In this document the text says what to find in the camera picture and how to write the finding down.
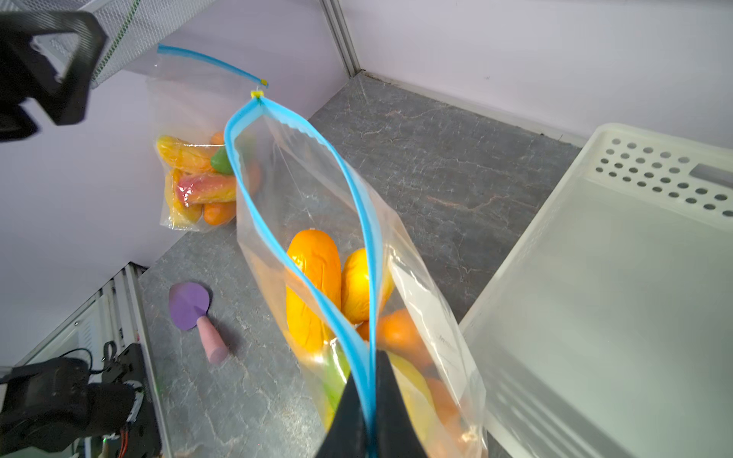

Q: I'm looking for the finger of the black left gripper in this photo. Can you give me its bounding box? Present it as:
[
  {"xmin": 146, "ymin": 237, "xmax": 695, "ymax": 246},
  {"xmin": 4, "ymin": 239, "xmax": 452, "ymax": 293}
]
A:
[{"xmin": 1, "ymin": 11, "xmax": 107, "ymax": 126}]

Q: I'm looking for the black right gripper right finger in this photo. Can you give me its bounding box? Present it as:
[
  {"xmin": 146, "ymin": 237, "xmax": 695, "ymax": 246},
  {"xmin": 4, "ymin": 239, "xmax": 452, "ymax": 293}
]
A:
[{"xmin": 374, "ymin": 350, "xmax": 427, "ymax": 458}]

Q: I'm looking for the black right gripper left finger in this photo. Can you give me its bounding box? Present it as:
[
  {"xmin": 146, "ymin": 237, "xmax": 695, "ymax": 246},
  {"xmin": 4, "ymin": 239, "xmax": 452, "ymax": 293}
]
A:
[{"xmin": 314, "ymin": 380, "xmax": 368, "ymax": 458}]

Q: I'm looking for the yellow green mango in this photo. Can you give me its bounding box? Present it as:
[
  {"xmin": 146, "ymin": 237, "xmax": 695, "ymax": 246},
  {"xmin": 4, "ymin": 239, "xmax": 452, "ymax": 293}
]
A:
[{"xmin": 327, "ymin": 351, "xmax": 437, "ymax": 457}]

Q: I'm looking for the orange mango top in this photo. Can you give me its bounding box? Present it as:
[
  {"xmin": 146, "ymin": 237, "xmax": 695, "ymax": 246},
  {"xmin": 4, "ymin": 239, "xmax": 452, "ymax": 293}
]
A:
[{"xmin": 376, "ymin": 309, "xmax": 434, "ymax": 369}]

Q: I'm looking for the yellow orange long mango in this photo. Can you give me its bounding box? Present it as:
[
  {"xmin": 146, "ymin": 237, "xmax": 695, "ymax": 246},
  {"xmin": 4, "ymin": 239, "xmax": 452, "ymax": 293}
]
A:
[{"xmin": 284, "ymin": 228, "xmax": 343, "ymax": 356}]

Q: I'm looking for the spare clear zip-top bag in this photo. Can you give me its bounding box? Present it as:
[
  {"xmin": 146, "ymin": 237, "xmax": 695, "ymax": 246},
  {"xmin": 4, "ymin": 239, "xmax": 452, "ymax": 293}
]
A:
[{"xmin": 223, "ymin": 92, "xmax": 488, "ymax": 457}]

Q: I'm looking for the orange wrinkled small mango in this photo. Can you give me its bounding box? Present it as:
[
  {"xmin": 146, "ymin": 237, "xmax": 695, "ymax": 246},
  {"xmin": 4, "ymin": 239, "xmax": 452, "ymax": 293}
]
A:
[{"xmin": 342, "ymin": 248, "xmax": 370, "ymax": 324}]

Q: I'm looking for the clear zip-top bag blue zipper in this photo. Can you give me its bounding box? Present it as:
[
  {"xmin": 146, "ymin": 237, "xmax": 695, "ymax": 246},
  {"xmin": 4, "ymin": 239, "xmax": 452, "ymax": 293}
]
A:
[{"xmin": 146, "ymin": 45, "xmax": 268, "ymax": 232}]

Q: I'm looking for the red yellow mango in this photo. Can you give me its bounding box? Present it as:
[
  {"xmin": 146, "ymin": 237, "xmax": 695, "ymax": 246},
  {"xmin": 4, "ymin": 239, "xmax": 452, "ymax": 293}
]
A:
[{"xmin": 174, "ymin": 174, "xmax": 238, "ymax": 206}]

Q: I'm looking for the large orange mango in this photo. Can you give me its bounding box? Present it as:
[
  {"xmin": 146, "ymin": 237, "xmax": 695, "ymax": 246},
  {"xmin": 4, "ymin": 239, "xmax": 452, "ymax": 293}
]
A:
[{"xmin": 203, "ymin": 156, "xmax": 262, "ymax": 226}]

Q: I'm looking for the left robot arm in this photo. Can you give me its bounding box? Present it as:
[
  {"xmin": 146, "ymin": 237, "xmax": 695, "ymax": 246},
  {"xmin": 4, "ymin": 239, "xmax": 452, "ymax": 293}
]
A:
[{"xmin": 1, "ymin": 11, "xmax": 143, "ymax": 455}]

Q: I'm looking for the purple pink scoop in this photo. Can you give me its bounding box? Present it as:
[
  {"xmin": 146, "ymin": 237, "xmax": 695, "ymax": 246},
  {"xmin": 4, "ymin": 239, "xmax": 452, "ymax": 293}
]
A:
[{"xmin": 168, "ymin": 282, "xmax": 229, "ymax": 364}]

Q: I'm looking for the white perforated plastic basket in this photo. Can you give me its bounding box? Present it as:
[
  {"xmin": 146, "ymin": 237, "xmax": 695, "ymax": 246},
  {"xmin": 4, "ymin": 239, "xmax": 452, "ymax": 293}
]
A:
[{"xmin": 460, "ymin": 124, "xmax": 732, "ymax": 457}]

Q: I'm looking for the white mesh wall basket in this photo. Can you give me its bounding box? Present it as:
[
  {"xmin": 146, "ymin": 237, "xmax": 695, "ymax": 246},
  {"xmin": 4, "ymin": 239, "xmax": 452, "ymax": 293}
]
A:
[{"xmin": 1, "ymin": 0, "xmax": 212, "ymax": 88}]

